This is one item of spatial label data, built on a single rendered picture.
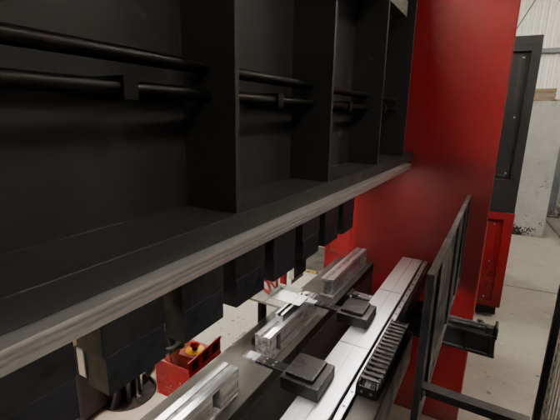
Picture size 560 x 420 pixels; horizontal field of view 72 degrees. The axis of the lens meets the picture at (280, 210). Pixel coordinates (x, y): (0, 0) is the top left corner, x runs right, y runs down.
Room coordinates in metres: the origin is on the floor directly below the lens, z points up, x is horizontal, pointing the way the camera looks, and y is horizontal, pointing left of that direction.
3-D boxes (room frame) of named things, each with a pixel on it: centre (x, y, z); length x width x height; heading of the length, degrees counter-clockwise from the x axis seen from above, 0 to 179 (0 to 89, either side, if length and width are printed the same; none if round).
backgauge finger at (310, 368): (0.94, -0.02, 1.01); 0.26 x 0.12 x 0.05; 60
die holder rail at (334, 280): (1.84, -0.34, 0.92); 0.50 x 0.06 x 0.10; 150
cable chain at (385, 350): (0.99, -0.32, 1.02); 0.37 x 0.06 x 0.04; 150
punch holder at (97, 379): (0.69, 0.32, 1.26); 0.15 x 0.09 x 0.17; 150
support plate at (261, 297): (1.44, 0.06, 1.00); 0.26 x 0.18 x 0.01; 60
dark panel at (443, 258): (1.32, -0.63, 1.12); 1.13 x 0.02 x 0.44; 150
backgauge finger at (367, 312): (1.29, -0.22, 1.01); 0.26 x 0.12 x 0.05; 60
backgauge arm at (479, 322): (1.57, -0.62, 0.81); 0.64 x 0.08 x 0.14; 60
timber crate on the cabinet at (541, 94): (5.92, -3.86, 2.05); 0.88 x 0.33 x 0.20; 155
